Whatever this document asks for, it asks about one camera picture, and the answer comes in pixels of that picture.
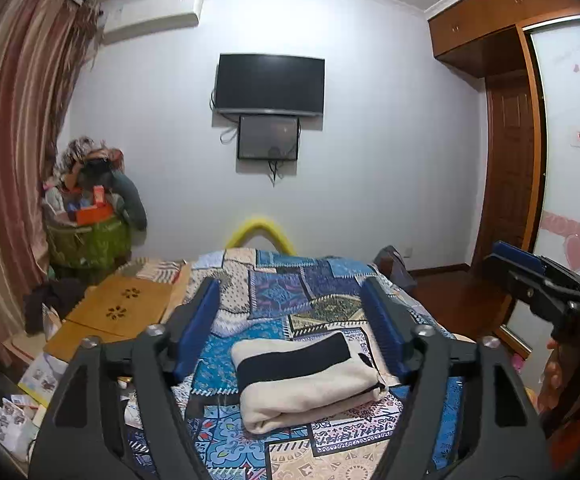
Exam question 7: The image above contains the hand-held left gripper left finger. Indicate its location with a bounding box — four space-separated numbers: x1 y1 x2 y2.
27 277 221 480

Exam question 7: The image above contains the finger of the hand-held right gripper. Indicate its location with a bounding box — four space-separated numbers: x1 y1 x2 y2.
492 241 580 292
484 254 573 328

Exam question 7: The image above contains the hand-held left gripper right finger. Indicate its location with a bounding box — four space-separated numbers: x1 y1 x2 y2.
362 276 555 480

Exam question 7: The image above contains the cream and navy knit sweater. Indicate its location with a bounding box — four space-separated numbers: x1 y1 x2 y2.
231 331 389 435

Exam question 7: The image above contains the pile of mixed clothes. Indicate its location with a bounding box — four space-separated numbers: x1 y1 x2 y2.
41 135 127 211

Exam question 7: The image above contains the person's right hand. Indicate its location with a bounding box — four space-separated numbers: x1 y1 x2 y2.
544 339 565 413

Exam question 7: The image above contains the wooden folding table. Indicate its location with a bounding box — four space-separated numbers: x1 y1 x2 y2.
44 260 191 362

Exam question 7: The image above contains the blue patchwork blanket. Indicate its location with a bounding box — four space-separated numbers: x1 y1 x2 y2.
120 247 476 480

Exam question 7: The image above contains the yellow foam tube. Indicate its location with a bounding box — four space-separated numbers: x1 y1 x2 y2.
225 216 295 252

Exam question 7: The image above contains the grey cloth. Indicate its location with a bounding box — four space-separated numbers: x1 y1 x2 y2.
111 171 149 233

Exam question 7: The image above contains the white sliding wardrobe door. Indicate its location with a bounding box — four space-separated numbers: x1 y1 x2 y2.
500 12 580 376

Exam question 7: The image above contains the dark garment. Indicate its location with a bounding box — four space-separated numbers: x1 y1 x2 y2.
23 277 89 337

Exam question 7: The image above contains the orange box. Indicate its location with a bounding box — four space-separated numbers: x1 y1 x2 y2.
76 204 117 227

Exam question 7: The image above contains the pile of papers and boxes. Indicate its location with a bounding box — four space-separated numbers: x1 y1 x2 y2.
0 350 72 463

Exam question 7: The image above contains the small black monitor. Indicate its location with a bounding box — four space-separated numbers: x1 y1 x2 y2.
236 114 302 162

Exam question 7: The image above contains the wooden wardrobe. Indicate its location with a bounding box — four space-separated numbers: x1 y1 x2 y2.
426 0 580 266

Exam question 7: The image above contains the striped maroon curtain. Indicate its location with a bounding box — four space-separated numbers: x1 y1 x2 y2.
0 0 103 377

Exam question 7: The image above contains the white air conditioner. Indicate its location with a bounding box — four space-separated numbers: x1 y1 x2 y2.
100 0 205 45

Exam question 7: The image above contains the black wall television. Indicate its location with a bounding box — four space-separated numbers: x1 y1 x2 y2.
213 52 327 119

